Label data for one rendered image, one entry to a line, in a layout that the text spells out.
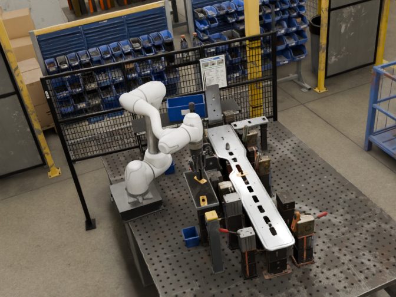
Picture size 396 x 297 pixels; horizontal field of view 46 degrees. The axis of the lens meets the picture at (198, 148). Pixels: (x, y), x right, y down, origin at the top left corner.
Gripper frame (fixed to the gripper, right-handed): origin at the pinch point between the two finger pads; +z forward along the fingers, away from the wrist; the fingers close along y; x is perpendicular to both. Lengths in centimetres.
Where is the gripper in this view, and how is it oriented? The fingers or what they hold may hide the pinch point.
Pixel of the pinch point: (199, 174)
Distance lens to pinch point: 278.7
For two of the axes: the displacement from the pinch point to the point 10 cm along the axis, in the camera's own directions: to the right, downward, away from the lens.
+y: 7.8, -4.2, 4.7
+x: -6.2, -3.9, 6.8
